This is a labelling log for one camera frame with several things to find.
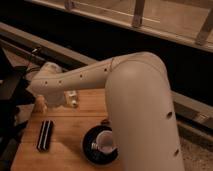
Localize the black stand left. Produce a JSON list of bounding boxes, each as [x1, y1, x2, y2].
[[0, 47, 35, 165]]

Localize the white cup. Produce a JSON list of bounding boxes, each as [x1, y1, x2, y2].
[[91, 130, 116, 155]]

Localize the black round saucer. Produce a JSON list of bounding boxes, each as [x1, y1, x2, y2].
[[82, 125, 118, 165]]

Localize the metal rail frame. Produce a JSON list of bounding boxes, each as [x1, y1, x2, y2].
[[27, 0, 213, 53]]

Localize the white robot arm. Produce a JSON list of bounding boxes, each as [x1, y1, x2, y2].
[[30, 52, 185, 171]]

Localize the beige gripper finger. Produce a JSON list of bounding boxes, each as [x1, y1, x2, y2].
[[34, 95, 47, 113]]

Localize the brown oblong object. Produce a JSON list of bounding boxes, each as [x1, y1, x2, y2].
[[101, 119, 110, 125]]

